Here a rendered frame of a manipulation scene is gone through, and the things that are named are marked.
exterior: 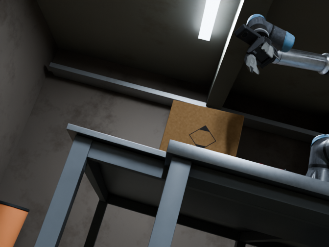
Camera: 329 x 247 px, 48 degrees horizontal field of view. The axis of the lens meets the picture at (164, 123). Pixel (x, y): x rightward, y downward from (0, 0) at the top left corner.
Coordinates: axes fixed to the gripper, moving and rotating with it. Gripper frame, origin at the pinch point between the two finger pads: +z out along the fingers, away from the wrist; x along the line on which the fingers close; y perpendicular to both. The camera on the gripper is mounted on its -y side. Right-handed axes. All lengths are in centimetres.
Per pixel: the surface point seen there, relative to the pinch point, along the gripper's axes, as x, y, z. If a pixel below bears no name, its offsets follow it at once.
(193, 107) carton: 36.7, 5.6, -14.0
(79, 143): 55, -26, 22
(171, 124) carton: 45.2, 2.4, -6.8
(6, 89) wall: 283, -55, -210
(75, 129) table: 53, -31, 20
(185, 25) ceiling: 104, 43, -262
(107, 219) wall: 309, 126, -155
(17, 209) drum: 306, 24, -105
